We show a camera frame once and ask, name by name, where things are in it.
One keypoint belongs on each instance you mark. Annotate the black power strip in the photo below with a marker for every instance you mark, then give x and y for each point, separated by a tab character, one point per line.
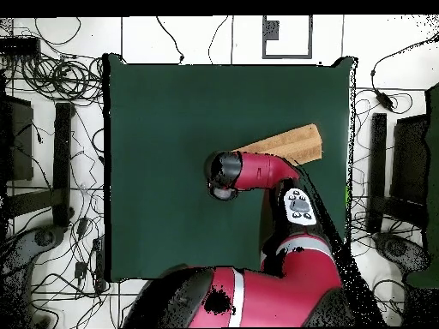
99	264

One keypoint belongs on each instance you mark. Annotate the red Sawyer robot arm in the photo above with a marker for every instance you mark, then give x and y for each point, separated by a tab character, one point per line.
291	294

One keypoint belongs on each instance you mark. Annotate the dark green table cloth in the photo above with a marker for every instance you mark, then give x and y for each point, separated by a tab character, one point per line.
171	120

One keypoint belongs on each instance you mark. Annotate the small black adapter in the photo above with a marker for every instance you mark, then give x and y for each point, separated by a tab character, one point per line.
80	270

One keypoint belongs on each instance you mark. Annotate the tan terry towel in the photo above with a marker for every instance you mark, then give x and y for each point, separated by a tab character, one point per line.
298	144

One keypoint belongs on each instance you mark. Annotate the black stand base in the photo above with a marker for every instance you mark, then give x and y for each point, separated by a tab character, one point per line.
62	154
377	164

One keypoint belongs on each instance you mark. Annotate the black box device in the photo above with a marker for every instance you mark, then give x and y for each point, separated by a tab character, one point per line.
19	46

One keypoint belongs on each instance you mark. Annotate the grey chair base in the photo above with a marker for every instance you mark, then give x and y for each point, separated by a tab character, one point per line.
398	250
20	246

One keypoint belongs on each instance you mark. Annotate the black box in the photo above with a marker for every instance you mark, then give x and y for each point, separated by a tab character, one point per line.
410	161
19	137

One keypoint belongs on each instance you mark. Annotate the black power adapter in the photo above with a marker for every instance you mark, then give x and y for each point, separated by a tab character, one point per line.
384	100

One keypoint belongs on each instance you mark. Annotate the bright green tag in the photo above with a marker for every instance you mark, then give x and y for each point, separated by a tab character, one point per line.
347	195

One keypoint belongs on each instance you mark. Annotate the grey floor frame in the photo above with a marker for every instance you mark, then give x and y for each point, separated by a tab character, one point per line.
264	37

